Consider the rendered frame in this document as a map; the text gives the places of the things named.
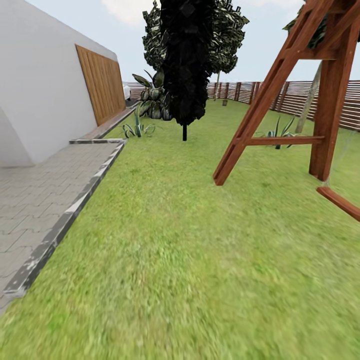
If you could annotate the car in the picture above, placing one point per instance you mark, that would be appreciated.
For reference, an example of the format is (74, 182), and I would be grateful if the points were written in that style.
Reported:
(127, 91)

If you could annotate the driveway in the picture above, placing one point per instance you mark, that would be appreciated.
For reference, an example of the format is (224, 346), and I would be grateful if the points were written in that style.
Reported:
(130, 103)

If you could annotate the bush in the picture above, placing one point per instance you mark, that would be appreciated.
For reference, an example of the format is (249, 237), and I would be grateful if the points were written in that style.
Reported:
(152, 98)
(284, 133)
(138, 127)

